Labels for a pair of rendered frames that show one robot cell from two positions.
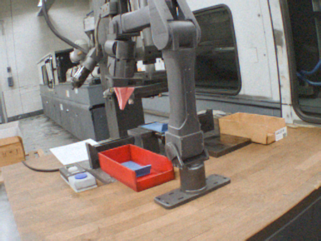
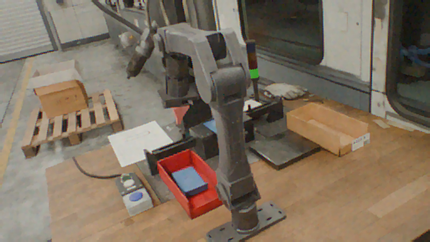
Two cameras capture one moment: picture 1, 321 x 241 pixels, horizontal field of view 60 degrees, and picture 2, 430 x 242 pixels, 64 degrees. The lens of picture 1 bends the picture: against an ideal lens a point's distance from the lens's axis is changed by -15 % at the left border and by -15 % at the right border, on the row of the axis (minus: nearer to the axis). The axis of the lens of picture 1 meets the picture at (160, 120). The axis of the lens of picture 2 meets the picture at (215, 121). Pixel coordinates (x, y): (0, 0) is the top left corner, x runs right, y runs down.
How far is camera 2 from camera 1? 0.30 m
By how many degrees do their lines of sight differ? 15
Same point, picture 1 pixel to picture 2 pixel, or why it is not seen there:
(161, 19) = (203, 72)
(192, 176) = (242, 218)
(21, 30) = not seen: outside the picture
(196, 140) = (246, 183)
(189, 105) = (237, 154)
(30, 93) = (90, 13)
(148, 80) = not seen: hidden behind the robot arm
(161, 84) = not seen: hidden behind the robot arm
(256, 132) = (327, 139)
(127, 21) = (173, 42)
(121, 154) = (180, 159)
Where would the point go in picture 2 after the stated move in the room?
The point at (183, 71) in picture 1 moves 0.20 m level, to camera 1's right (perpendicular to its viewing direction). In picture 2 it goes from (230, 123) to (331, 112)
